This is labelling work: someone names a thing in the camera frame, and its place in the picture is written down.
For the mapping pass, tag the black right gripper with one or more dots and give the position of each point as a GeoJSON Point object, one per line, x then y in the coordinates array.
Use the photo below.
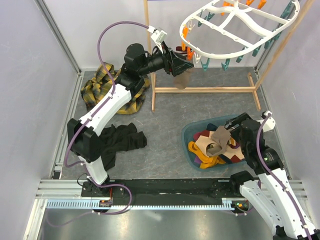
{"type": "Point", "coordinates": [233, 121]}

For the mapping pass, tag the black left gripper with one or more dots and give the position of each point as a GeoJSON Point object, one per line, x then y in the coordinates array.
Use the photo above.
{"type": "Point", "coordinates": [174, 63]}

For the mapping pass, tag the beige maroon white-striped sock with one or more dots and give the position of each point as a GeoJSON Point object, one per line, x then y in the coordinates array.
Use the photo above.
{"type": "Point", "coordinates": [219, 141]}
{"type": "Point", "coordinates": [181, 81]}

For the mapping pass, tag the maroon beige striped sock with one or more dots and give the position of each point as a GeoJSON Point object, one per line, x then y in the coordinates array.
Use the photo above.
{"type": "Point", "coordinates": [205, 133]}
{"type": "Point", "coordinates": [233, 153]}
{"type": "Point", "coordinates": [203, 142]}

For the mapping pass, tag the navy blue sock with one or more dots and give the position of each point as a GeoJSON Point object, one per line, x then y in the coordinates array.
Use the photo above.
{"type": "Point", "coordinates": [211, 127]}

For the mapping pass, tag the mustard yellow sock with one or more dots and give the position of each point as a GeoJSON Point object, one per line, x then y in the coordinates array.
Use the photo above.
{"type": "Point", "coordinates": [209, 162]}
{"type": "Point", "coordinates": [192, 147]}

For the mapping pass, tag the white oval clip hanger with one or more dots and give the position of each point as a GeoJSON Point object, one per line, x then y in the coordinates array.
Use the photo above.
{"type": "Point", "coordinates": [225, 31]}

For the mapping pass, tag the maroon purple striped sock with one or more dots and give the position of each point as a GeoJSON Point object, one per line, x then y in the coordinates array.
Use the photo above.
{"type": "Point", "coordinates": [197, 160]}

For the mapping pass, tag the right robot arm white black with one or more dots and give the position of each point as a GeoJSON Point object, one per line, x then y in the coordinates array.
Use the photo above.
{"type": "Point", "coordinates": [272, 195]}

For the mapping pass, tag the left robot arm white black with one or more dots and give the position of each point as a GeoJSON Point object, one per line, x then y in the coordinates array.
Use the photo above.
{"type": "Point", "coordinates": [84, 135]}

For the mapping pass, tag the teal plastic tub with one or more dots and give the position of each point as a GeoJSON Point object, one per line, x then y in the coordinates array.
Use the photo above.
{"type": "Point", "coordinates": [187, 135]}

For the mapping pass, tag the yellow plaid shirt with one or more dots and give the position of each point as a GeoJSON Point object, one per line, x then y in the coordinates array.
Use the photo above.
{"type": "Point", "coordinates": [96, 88]}

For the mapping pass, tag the black garment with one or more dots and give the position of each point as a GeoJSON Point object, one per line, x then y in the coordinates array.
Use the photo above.
{"type": "Point", "coordinates": [120, 139]}

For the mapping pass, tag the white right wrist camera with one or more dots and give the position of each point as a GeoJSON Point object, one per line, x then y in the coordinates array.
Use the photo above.
{"type": "Point", "coordinates": [267, 121]}

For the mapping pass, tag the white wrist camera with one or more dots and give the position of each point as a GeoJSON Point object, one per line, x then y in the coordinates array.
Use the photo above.
{"type": "Point", "coordinates": [158, 36]}
{"type": "Point", "coordinates": [267, 121]}

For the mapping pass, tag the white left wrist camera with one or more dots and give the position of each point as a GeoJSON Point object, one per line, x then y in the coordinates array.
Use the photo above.
{"type": "Point", "coordinates": [158, 36]}

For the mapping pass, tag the white slotted cable duct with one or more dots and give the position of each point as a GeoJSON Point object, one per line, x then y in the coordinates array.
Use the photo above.
{"type": "Point", "coordinates": [95, 204]}

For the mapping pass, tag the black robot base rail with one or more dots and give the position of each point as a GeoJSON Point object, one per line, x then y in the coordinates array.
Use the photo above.
{"type": "Point", "coordinates": [165, 191]}

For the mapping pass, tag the aluminium corner post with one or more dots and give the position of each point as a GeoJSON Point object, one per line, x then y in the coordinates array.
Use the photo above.
{"type": "Point", "coordinates": [41, 4]}

